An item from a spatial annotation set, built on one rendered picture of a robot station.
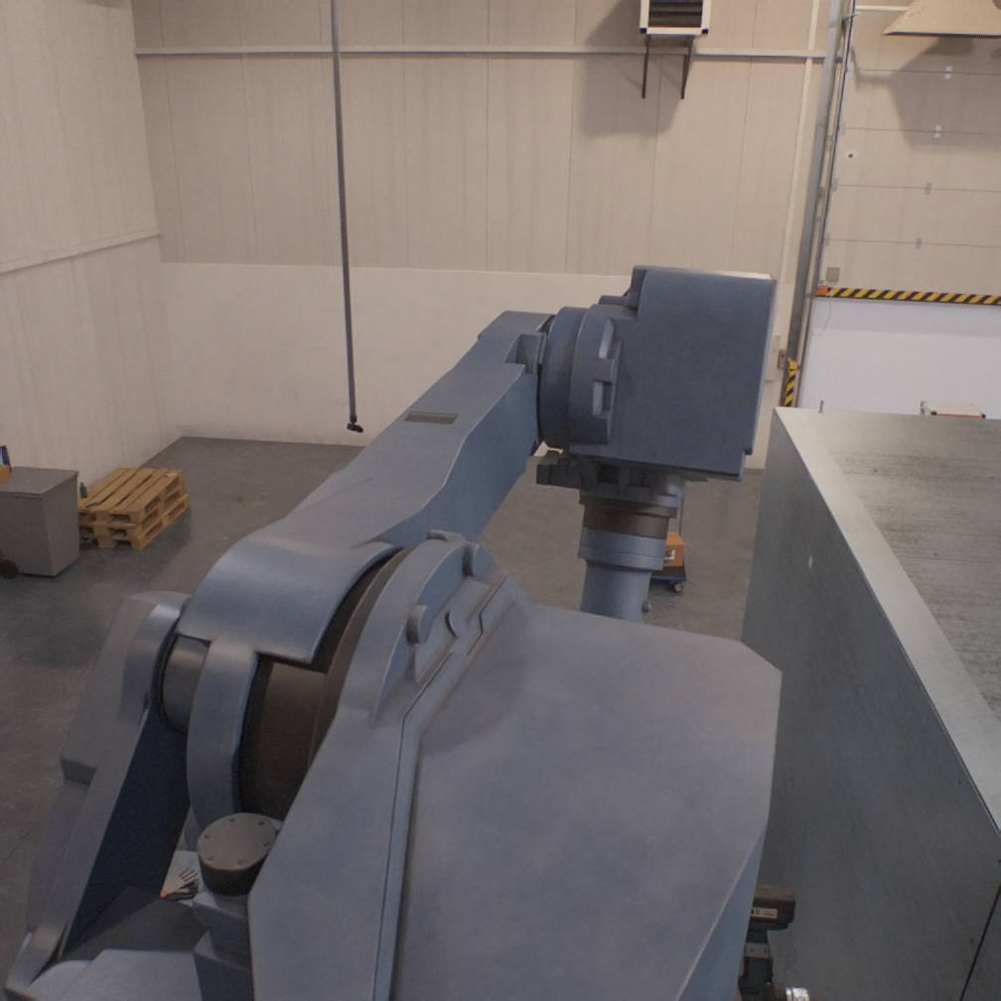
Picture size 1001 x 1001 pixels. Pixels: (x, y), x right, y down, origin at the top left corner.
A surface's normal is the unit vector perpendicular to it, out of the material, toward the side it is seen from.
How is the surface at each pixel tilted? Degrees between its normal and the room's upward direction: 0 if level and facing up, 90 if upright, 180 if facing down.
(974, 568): 0
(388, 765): 24
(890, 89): 90
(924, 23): 81
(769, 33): 90
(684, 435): 73
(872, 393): 90
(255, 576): 17
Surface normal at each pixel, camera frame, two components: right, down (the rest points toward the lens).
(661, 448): -0.31, 0.07
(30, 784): 0.01, -0.92
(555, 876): -0.07, -0.79
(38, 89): 0.99, 0.06
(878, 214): -0.12, 0.39
